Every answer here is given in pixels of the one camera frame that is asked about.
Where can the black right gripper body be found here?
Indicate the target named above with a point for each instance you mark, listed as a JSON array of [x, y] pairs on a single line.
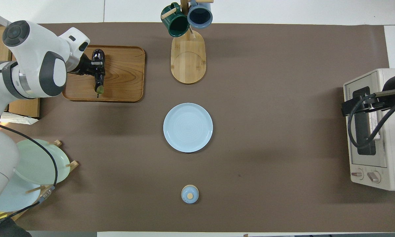
[[393, 87]]

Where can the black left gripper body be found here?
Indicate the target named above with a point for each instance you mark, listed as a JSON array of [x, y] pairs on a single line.
[[82, 67]]

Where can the glass oven door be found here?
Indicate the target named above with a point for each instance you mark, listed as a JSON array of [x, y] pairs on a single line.
[[365, 125]]

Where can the light blue plate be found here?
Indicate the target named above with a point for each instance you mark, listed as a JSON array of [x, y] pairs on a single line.
[[19, 197], [187, 128]]

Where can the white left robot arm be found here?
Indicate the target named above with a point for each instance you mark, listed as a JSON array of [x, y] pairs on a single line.
[[36, 62]]

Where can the beige oven knob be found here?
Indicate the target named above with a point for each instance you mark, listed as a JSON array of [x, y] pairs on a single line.
[[357, 173], [373, 177]]

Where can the beige toaster oven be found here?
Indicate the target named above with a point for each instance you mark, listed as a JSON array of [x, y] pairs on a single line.
[[386, 182]]

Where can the wooden tray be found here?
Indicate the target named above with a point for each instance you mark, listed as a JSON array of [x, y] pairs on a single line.
[[125, 75]]

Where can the brown table mat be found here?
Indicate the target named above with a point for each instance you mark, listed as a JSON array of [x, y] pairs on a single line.
[[266, 98]]

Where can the dark green mug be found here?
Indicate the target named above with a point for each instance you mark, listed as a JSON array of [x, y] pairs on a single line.
[[176, 23]]

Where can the wooden mug tree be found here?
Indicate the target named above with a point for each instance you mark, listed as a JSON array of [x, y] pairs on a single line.
[[188, 62]]

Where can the wooden plate rack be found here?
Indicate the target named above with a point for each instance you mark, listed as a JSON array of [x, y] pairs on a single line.
[[73, 164]]

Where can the pale green plate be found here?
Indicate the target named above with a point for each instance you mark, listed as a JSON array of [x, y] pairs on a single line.
[[42, 164]]

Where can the blue mug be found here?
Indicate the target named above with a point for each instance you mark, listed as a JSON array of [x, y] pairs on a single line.
[[199, 14]]

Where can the yellow plate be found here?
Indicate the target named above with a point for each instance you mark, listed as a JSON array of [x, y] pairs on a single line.
[[0, 215]]

